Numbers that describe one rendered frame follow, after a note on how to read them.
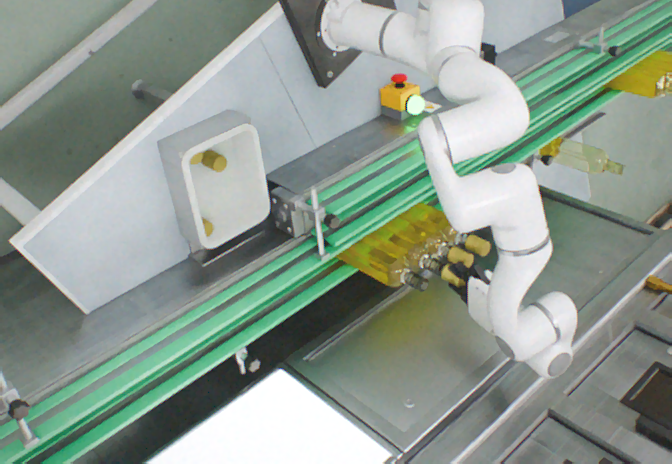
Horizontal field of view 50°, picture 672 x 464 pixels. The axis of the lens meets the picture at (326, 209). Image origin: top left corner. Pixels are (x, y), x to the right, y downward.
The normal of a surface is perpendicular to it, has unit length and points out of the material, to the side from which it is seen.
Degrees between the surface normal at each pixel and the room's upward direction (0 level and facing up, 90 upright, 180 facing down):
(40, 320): 90
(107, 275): 0
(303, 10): 2
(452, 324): 90
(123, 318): 90
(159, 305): 90
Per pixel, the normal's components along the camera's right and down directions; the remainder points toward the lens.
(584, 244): -0.11, -0.84
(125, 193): 0.67, 0.34
